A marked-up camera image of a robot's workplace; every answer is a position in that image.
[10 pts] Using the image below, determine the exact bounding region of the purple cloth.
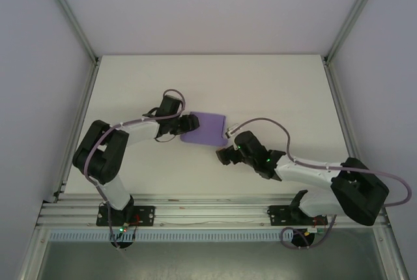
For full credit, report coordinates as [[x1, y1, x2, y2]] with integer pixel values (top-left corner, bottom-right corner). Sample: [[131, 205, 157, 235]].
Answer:
[[179, 111, 228, 148]]

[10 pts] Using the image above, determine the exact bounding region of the aluminium mounting rail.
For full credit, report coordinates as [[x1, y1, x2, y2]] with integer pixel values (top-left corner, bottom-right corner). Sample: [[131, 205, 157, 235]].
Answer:
[[36, 195, 389, 229]]

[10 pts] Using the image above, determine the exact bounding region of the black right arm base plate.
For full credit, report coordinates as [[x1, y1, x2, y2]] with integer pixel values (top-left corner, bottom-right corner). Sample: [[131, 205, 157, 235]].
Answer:
[[268, 204, 327, 227]]

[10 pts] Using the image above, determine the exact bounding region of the white slotted cable duct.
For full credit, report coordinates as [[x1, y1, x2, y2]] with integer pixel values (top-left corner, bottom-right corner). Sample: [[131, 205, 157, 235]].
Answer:
[[48, 229, 310, 242]]

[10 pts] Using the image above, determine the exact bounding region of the aluminium table side rail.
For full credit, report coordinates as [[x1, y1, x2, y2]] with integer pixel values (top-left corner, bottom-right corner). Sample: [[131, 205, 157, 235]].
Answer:
[[51, 60, 100, 198], [323, 57, 375, 203]]

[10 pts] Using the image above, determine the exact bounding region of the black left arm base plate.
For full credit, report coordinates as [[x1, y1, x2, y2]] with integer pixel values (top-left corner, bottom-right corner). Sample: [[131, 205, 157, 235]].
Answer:
[[96, 204, 156, 228]]

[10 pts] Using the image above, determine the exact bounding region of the aluminium frame post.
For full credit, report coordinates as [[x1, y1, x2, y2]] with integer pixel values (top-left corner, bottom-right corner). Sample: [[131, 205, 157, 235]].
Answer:
[[39, 0, 100, 65], [323, 0, 388, 63]]

